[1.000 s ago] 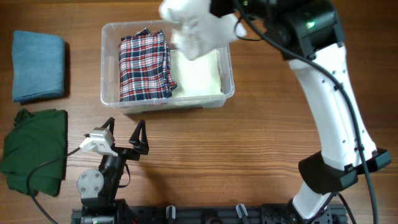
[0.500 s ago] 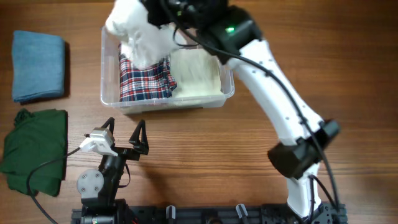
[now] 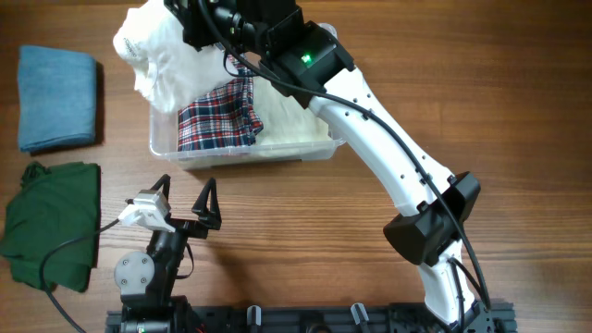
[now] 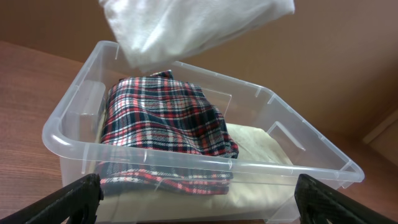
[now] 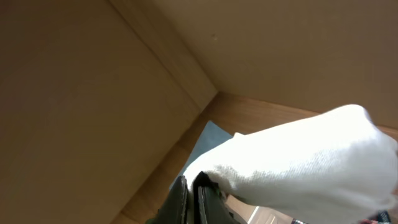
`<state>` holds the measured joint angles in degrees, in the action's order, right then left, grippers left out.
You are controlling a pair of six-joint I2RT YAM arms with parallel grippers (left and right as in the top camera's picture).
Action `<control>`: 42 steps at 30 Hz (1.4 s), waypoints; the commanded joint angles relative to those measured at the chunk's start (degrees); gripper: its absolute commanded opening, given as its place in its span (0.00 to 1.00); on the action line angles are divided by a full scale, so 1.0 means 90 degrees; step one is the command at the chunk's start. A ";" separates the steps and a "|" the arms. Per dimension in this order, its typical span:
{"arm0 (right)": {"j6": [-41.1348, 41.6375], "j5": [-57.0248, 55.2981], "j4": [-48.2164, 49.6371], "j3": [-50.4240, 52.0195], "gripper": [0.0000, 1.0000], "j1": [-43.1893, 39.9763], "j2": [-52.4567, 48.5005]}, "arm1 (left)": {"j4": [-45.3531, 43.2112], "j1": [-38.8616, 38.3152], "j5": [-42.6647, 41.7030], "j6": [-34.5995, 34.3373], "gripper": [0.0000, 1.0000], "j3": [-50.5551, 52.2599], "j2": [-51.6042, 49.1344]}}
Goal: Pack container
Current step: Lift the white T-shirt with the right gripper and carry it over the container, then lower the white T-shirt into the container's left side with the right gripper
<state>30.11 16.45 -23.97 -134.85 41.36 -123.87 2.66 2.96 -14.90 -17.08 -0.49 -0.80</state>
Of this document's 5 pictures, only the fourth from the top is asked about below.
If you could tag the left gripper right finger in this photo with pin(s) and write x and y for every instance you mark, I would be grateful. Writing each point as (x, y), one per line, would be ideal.
(320, 204)

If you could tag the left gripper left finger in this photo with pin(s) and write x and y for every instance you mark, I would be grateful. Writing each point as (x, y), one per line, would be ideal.
(76, 203)

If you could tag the white t-shirt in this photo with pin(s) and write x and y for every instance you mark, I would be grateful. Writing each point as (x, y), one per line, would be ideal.
(152, 33)

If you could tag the cream folded cloth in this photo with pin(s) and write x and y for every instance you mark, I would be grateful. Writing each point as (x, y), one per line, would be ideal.
(246, 190)

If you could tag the plaid flannel shirt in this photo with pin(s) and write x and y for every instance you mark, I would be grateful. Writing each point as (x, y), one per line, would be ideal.
(161, 113)

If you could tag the clear plastic storage bin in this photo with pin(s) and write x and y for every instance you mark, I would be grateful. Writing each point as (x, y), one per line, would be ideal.
(73, 129)

